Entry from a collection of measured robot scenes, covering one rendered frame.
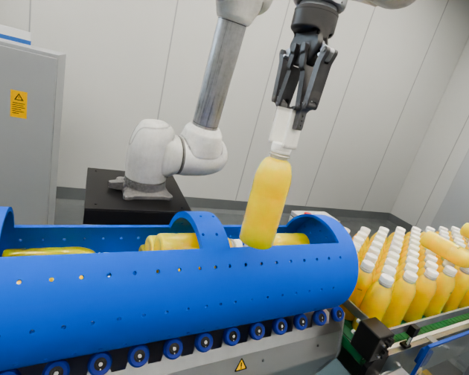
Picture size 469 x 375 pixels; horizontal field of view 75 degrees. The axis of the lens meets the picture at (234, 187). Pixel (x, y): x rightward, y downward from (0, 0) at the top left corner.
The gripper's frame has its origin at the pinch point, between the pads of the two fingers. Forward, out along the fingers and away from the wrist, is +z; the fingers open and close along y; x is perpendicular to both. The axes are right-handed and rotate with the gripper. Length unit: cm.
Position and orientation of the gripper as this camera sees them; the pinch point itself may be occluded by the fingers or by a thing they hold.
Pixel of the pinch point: (286, 128)
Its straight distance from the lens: 59.1
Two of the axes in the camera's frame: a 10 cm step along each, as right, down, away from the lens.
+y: 4.4, 3.3, -8.4
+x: 8.7, 0.7, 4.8
